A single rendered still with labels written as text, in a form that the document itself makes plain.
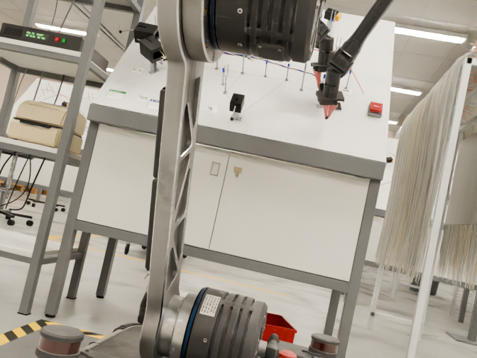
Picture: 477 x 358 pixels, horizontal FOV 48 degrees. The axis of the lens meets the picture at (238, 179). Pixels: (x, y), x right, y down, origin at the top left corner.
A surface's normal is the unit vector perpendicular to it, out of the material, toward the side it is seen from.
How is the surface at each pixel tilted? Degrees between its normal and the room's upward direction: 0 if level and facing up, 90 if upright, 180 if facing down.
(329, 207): 90
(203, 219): 90
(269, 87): 52
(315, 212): 90
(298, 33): 141
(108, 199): 90
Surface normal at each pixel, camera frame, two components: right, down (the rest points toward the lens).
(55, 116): 0.03, -0.37
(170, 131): -0.21, 0.33
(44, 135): -0.04, -0.07
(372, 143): 0.06, -0.67
